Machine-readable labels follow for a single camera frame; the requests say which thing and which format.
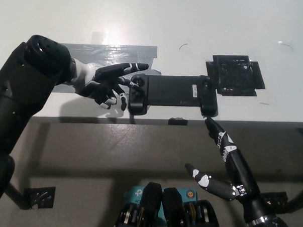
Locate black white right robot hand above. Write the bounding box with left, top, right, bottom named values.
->
left=181, top=116, right=274, bottom=223

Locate black game controller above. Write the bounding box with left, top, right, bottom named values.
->
left=126, top=71, right=219, bottom=120

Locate square black tape patch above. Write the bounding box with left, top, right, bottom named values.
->
left=204, top=53, right=267, bottom=98

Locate black robot torso teal top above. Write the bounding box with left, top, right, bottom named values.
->
left=114, top=180, right=224, bottom=227

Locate black desk leg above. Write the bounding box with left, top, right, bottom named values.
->
left=277, top=181, right=303, bottom=216
left=5, top=182, right=31, bottom=211

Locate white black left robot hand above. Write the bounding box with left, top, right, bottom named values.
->
left=63, top=58, right=150, bottom=112

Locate grey duct tape patch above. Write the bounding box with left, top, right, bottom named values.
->
left=53, top=41, right=164, bottom=98

